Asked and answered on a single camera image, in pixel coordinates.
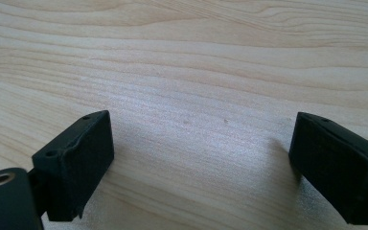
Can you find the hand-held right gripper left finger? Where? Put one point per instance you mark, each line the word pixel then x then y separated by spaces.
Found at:
pixel 76 166

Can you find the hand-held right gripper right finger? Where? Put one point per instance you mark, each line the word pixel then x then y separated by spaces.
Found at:
pixel 338 166

